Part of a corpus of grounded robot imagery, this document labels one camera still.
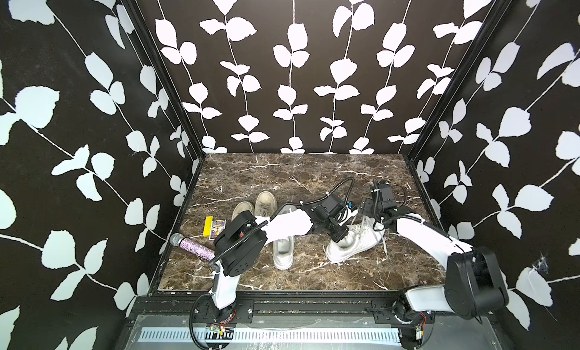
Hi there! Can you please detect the white sneaker one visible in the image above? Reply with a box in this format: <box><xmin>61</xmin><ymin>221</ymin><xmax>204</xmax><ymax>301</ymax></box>
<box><xmin>273</xmin><ymin>236</ymin><xmax>295</xmax><ymax>270</ymax></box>
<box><xmin>325</xmin><ymin>217</ymin><xmax>385</xmax><ymax>263</ymax></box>

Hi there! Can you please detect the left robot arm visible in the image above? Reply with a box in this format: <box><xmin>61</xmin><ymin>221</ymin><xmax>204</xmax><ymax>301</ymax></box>
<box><xmin>208</xmin><ymin>176</ymin><xmax>357</xmax><ymax>310</ymax></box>

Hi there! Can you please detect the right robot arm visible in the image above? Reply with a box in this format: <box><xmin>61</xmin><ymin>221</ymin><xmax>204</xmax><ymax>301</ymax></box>
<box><xmin>362</xmin><ymin>179</ymin><xmax>509</xmax><ymax>323</ymax></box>

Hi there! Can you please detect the beige sneaker right one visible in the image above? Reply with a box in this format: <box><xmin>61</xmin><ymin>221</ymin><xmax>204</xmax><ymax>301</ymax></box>
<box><xmin>254</xmin><ymin>191</ymin><xmax>278</xmax><ymax>217</ymax></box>

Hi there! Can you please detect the beige sneaker one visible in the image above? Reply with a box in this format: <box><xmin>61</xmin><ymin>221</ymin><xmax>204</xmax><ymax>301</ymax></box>
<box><xmin>254</xmin><ymin>191</ymin><xmax>278</xmax><ymax>217</ymax></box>
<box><xmin>231</xmin><ymin>201</ymin><xmax>255</xmax><ymax>220</ymax></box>

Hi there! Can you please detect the beige sneaker left one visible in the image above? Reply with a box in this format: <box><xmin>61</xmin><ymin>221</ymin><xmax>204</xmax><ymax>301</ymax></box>
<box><xmin>231</xmin><ymin>201</ymin><xmax>255</xmax><ymax>220</ymax></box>

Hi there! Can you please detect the small printed card pack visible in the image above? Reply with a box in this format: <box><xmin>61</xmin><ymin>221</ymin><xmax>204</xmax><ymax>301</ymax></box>
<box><xmin>209</xmin><ymin>220</ymin><xmax>227</xmax><ymax>240</ymax></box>

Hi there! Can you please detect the yellow small box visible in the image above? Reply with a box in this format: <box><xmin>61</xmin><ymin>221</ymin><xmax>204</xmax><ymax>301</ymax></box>
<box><xmin>202</xmin><ymin>217</ymin><xmax>213</xmax><ymax>237</ymax></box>

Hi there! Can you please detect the white slotted cable duct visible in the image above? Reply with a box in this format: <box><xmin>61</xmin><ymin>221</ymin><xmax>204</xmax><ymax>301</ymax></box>
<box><xmin>137</xmin><ymin>327</ymin><xmax>401</xmax><ymax>346</ymax></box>

